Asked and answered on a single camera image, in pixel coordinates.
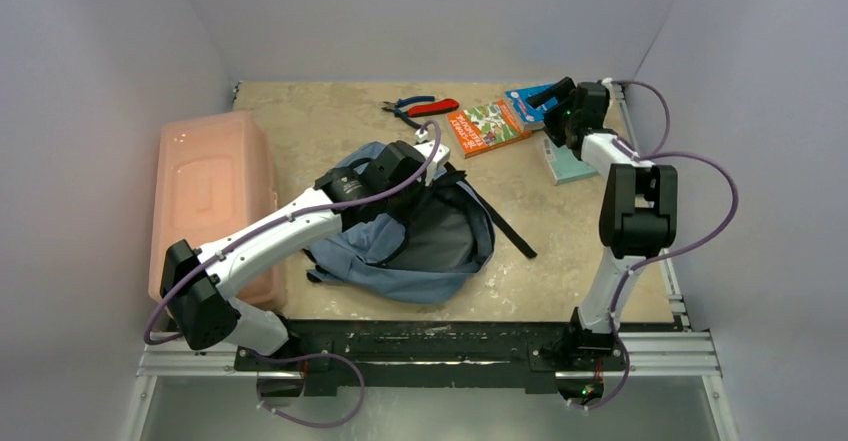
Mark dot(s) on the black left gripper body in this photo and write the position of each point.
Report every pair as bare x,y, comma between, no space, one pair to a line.
395,201

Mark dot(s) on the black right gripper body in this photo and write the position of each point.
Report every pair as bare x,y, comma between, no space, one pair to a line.
565,99

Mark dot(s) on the blue student backpack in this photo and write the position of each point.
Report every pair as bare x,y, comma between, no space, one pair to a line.
425,257

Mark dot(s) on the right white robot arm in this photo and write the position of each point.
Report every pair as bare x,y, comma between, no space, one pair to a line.
638,215

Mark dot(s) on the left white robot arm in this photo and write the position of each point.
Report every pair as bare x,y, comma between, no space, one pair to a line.
200,286

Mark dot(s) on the blue paperback book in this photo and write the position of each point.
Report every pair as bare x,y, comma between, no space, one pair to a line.
529,117

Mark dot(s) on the teal paperback book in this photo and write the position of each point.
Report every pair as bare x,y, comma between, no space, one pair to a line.
562,165

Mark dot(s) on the red utility knife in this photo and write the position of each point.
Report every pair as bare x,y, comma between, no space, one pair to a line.
434,107

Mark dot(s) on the orange green picture book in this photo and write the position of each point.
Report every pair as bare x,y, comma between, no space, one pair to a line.
486,127

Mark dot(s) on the pink plastic storage bin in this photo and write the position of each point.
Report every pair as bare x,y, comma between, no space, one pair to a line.
215,176

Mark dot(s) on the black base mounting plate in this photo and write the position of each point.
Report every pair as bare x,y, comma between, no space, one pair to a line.
324,355

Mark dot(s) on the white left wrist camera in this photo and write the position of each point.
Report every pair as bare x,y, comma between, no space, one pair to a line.
429,145

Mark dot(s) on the blue handled pliers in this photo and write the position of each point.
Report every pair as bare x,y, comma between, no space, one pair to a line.
408,108

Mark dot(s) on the aluminium frame rail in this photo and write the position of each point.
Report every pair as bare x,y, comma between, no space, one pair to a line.
653,351

